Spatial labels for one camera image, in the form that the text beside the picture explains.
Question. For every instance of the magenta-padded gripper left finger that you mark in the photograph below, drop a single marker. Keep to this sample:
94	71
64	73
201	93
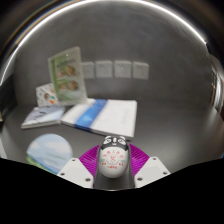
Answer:
76	171

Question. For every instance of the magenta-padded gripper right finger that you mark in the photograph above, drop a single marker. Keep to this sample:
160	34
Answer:
151	170

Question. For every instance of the white panda-print computer mouse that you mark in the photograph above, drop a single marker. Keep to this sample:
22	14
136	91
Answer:
113	160

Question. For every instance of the round landscape-print mouse pad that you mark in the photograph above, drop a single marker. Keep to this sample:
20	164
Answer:
49	151

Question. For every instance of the white book with blue band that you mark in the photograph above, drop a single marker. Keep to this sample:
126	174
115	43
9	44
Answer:
106	116

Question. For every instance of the grey-blue cover book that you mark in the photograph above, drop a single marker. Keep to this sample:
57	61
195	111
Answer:
43	116

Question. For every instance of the small white sticker-print card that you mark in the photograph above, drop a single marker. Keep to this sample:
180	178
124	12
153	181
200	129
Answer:
45	95

